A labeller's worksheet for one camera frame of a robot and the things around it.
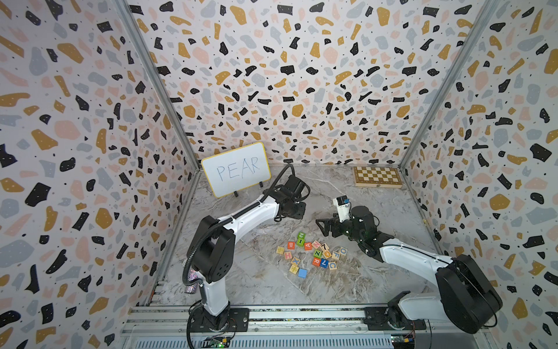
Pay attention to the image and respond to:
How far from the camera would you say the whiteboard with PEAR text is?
101cm

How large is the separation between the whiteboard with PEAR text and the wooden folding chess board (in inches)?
19.4

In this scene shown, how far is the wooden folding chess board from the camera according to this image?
3.78 ft
